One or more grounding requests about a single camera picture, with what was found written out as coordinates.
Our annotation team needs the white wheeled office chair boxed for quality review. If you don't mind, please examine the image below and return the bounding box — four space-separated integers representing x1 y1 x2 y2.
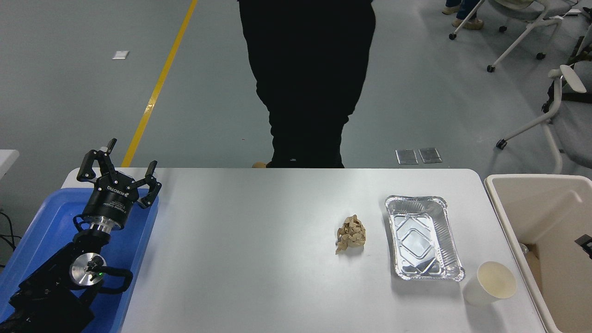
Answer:
496 65 592 174
449 0 583 73

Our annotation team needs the black cable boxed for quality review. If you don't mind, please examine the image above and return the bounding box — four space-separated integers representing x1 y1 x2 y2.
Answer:
0 210 23 269

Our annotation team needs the white paper cup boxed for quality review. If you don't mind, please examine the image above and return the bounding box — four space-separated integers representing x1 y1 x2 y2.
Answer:
462 261 517 307

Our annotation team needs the silver foil tray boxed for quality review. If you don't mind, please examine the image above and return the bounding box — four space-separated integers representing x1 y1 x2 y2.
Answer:
385 195 466 282

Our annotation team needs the crumpled tan paper ball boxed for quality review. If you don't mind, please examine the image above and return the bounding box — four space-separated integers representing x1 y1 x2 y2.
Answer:
335 214 367 255

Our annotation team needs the small white side table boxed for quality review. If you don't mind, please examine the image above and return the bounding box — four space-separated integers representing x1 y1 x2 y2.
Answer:
0 149 20 181

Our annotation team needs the blue plastic tray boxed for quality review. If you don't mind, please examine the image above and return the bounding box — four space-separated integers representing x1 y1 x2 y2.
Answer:
0 187 159 333

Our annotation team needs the large pale bin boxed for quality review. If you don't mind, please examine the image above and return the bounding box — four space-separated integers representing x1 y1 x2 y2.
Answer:
484 173 592 333

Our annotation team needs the person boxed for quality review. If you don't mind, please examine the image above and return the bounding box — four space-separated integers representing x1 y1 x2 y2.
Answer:
238 0 376 168
442 0 485 30

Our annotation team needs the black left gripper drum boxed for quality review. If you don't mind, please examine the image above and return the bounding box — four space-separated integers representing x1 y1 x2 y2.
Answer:
83 172 140 230

